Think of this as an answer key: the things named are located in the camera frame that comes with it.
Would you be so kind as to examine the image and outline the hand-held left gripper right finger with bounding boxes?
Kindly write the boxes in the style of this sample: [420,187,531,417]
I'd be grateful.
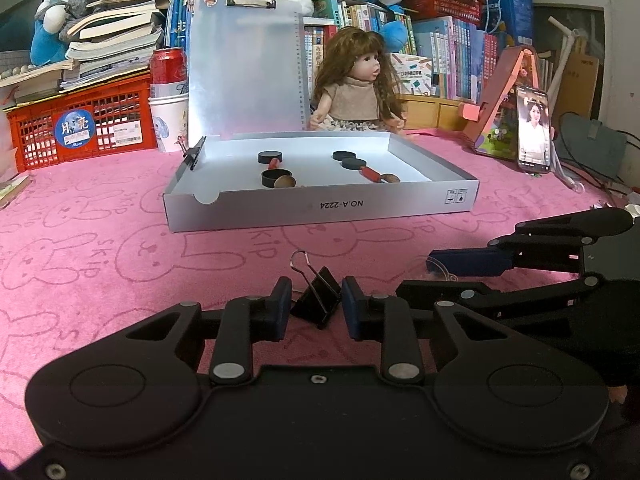
[341,276,571,386]

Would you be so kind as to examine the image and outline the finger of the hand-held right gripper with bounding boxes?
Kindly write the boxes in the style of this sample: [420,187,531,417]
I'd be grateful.
[396,275,602,322]
[429,207,635,279]

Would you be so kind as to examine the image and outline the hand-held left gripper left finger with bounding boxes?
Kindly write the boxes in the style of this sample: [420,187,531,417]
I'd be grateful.
[60,276,293,387]

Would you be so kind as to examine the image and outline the clear plastic cup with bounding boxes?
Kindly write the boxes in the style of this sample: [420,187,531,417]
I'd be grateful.
[424,254,460,282]

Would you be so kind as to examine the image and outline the large black binder clip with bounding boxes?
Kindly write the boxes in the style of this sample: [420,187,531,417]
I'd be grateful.
[290,250,344,330]

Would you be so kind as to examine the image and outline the white cardboard box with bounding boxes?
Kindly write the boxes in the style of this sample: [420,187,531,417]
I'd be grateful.
[163,131,479,233]

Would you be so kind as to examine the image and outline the black cup-shaped cap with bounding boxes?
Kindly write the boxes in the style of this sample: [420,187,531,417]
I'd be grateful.
[261,169,293,189]

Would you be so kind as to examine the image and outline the smartphone with lit screen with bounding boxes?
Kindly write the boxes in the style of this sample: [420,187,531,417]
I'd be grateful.
[515,85,554,176]

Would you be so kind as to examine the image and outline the wooden drawer unit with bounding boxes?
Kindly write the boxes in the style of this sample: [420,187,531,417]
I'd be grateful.
[397,92,474,131]

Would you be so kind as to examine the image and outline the pink toy house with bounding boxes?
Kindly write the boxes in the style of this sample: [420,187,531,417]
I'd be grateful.
[460,45,556,161]

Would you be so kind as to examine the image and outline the dark grey pouch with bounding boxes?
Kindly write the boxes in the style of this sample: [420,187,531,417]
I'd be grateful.
[555,112,629,182]

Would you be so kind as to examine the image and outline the small black binder clip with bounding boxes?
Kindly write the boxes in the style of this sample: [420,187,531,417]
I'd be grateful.
[177,135,207,171]

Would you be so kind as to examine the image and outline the pink rabbit print blanket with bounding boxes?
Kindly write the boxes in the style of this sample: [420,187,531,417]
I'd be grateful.
[0,127,640,461]

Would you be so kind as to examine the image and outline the colourful printed stationery box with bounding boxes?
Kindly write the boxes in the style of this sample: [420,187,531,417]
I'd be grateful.
[389,52,435,96]

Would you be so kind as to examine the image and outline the brown haired doll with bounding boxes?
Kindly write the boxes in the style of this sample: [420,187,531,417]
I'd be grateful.
[309,27,407,136]

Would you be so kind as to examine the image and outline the row of colourful books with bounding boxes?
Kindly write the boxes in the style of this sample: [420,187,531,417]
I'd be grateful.
[165,0,501,103]

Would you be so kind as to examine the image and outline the brown cardboard box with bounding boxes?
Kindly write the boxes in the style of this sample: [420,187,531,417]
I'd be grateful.
[552,50,601,122]

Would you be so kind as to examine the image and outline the white paper cup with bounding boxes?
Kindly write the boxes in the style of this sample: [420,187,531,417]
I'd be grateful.
[148,82,190,154]

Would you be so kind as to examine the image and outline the white plastic tubes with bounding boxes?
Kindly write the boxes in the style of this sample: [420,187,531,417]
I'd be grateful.
[547,15,589,111]

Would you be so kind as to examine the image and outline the translucent plastic clipboard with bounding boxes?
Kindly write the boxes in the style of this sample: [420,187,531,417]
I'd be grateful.
[187,0,307,142]

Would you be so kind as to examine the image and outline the blue cardboard box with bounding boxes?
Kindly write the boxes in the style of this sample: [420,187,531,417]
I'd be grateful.
[482,0,535,49]

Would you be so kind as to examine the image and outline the red mesh basket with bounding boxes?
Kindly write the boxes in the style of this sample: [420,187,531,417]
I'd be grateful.
[402,0,486,26]

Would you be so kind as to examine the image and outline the red soda can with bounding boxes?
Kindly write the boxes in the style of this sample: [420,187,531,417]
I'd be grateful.
[150,47,189,87]

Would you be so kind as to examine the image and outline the red plastic crate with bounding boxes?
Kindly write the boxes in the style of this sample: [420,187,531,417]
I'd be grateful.
[7,74,158,173]

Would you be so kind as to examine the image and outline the stack of worn books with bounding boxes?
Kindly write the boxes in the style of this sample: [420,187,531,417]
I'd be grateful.
[0,0,189,106]

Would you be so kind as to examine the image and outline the blue white plush doll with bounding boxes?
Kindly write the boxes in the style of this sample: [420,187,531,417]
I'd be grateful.
[30,0,71,67]

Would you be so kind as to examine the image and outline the string of white beads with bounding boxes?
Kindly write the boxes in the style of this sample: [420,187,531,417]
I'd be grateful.
[0,62,39,84]

